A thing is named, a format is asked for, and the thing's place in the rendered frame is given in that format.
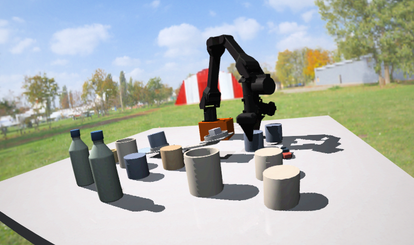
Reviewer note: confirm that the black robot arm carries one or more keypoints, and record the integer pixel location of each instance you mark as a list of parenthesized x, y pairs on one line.
[(254, 80)]

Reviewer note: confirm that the brown cylinder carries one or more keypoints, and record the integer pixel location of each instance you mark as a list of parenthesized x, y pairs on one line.
[(172, 157)]

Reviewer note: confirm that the dark grey bottle with blue cap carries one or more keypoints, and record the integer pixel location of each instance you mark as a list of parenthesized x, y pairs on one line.
[(104, 169), (79, 154)]

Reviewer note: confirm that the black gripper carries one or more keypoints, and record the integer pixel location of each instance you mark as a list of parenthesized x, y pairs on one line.
[(249, 120)]

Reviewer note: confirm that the beige cylinder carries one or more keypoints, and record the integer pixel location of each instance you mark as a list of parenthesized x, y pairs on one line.
[(281, 187), (266, 158)]

